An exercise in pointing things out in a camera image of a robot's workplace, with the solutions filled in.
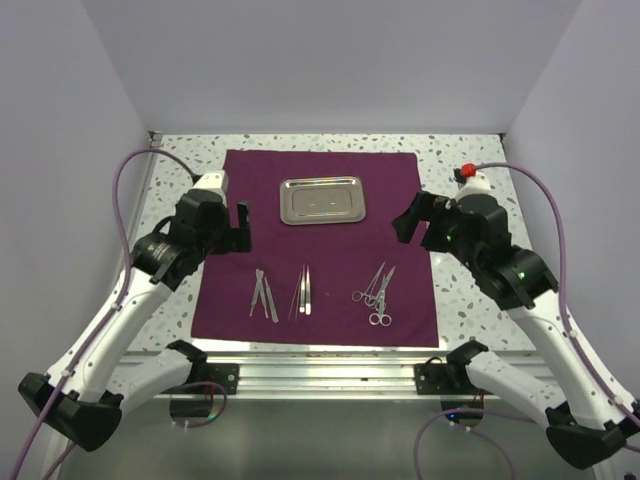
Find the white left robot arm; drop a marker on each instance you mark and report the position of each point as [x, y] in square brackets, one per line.
[77, 397]

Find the steel tweezers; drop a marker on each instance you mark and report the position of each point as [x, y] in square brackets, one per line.
[302, 290]
[308, 291]

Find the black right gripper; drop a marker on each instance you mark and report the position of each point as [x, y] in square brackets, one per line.
[428, 207]

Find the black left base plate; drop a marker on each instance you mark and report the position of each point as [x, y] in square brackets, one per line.
[226, 375]

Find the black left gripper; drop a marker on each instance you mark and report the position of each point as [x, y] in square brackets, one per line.
[235, 239]

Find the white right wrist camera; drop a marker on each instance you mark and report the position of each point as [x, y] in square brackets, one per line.
[477, 184]

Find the stainless steel instrument tray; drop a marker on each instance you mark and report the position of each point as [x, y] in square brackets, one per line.
[322, 201]

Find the aluminium mounting rail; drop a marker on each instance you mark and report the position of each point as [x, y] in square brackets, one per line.
[324, 377]

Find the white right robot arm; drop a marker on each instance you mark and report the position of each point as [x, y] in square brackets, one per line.
[588, 416]

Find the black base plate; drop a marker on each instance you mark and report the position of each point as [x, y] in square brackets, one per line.
[226, 375]
[441, 379]

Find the steel surgical scissors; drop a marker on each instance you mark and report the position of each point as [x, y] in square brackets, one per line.
[382, 290]

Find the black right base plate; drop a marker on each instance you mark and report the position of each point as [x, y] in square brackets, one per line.
[441, 379]

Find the steel ring-handle hemostat forceps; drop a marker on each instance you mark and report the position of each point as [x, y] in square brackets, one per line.
[368, 293]

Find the purple cloth wrap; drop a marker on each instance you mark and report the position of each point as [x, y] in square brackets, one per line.
[343, 258]

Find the steel scalpel handle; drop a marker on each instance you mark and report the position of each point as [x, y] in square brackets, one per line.
[259, 293]
[271, 302]

